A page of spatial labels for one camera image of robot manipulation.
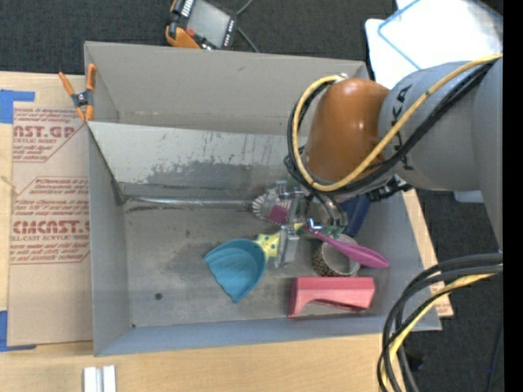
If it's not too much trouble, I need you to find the dark blue container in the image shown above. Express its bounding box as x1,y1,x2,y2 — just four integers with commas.
338,193,372,237

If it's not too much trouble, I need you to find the blue plastic scoop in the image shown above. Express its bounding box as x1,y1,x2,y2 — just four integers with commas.
203,238,268,304

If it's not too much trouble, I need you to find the grey metal bin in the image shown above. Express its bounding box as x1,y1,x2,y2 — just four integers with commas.
83,41,445,358

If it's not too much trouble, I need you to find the brown cardboard board red print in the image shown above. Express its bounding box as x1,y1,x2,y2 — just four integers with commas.
0,70,454,349

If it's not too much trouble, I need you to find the yellow dotted toy piece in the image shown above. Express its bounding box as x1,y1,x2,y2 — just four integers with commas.
253,230,284,261

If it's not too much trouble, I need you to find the red flat block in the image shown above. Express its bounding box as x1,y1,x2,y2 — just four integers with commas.
287,276,377,319

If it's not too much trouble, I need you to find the white ribbed round cutter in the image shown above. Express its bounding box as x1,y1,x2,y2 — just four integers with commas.
250,194,279,222

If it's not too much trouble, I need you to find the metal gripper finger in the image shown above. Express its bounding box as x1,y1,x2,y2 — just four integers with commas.
275,180,306,222
277,224,302,270

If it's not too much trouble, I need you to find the patterned brown cup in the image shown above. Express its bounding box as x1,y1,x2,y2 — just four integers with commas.
311,234,362,278

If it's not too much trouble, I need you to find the magenta plastic spoon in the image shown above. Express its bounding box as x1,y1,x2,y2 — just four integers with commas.
264,204,391,270

